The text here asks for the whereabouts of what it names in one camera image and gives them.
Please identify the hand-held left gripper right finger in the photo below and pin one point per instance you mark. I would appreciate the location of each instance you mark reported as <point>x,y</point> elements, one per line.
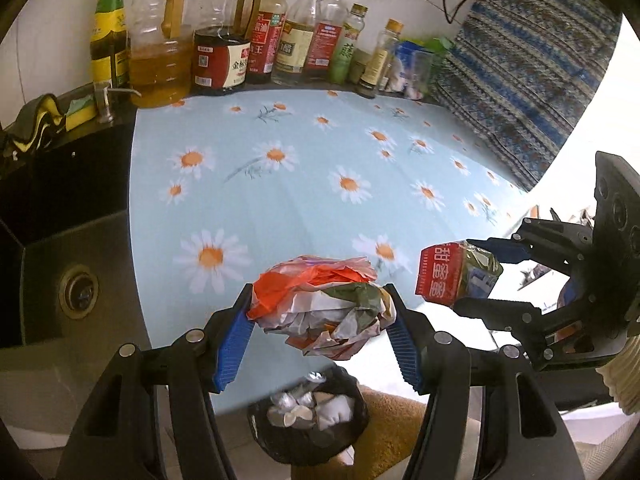
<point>405,345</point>

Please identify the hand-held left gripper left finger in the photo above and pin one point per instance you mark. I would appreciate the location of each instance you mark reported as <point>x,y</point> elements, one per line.
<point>232,340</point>

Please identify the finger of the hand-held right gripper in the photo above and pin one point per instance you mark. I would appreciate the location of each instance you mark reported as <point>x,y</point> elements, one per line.
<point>495,312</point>
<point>505,252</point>

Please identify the red drink carton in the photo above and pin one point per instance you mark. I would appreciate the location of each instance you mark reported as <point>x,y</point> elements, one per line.
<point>442,275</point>

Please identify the silver foil bag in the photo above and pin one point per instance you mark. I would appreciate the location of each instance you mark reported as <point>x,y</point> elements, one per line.
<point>290,407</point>

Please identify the white orange plastic bag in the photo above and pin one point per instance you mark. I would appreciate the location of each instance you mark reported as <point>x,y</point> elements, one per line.
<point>320,305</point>

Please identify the white paper napkin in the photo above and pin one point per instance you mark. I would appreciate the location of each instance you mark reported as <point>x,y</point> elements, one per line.
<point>332,412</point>

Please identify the black bag trash bin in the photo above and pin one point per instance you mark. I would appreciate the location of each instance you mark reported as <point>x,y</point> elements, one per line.
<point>280,440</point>

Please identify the brown floor mat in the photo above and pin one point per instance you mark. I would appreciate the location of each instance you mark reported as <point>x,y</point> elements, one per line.
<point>390,425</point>

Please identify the floral light blue tablecloth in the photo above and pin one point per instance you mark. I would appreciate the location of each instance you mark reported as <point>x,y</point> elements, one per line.
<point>300,200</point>

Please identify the metal sink drain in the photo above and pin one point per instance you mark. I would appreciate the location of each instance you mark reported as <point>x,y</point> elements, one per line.
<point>77,291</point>

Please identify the blue patterned curtain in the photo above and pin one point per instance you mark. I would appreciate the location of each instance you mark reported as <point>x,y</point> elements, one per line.
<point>525,70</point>

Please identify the black kitchen sink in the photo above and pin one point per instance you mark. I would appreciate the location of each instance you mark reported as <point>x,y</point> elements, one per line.
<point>45,280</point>

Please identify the blue white plastic bag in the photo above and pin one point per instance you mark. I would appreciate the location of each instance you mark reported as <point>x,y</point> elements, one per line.
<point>407,72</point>

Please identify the green plastic bag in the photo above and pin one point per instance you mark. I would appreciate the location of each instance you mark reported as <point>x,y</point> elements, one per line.
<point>440,46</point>

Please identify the slim bottle beige label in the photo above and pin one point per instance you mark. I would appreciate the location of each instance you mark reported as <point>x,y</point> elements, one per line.
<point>377,60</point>

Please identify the green label sauce bottle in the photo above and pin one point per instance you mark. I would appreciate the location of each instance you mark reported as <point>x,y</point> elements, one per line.
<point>347,50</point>

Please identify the steel soap dispenser pump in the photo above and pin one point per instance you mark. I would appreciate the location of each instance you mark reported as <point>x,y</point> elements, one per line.
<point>105,102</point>

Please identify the yellow green sponge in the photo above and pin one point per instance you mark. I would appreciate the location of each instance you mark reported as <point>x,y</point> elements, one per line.
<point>80,112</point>

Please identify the large clear oil jug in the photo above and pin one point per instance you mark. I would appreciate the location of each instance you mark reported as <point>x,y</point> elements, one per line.
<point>160,70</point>

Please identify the clear bottle red label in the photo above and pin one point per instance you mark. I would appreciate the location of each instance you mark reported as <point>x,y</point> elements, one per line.
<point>322,40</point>

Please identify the black yellow cloth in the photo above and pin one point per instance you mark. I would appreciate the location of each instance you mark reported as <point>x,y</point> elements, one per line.
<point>30,125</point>

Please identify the clear bottle yellow cap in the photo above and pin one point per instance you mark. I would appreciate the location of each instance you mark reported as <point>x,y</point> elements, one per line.
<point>292,45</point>

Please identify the black cap red label bottle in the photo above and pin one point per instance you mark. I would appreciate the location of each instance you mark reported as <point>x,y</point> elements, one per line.
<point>265,40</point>

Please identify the green label yellow cap bottle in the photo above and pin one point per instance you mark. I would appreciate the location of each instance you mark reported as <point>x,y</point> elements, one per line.
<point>107,20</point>

